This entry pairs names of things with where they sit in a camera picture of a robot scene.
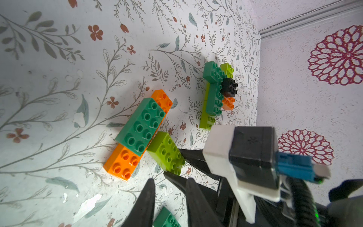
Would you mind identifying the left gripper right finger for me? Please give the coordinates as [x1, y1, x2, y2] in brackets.
[185, 177, 225, 227]

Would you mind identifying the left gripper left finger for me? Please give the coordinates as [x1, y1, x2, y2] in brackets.
[122, 178, 156, 227]

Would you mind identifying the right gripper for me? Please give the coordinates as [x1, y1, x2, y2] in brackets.
[164, 149, 254, 227]

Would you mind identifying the lime lego brick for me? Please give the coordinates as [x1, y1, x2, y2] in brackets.
[199, 83, 216, 131]
[220, 63, 234, 78]
[147, 131, 186, 176]

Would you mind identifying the orange lego brick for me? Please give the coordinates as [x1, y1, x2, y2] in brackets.
[222, 97, 235, 111]
[103, 144, 143, 182]
[151, 89, 173, 114]

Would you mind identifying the dark green lego brick top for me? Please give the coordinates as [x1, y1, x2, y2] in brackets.
[206, 82, 224, 116]

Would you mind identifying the dark green lego brick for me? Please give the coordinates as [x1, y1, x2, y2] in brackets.
[153, 207, 181, 227]
[206, 82, 224, 116]
[203, 61, 227, 84]
[115, 97, 165, 157]

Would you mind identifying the black small lego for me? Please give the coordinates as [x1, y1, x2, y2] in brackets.
[220, 78, 238, 97]

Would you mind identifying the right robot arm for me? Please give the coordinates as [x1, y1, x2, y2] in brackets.
[181, 149, 363, 227]

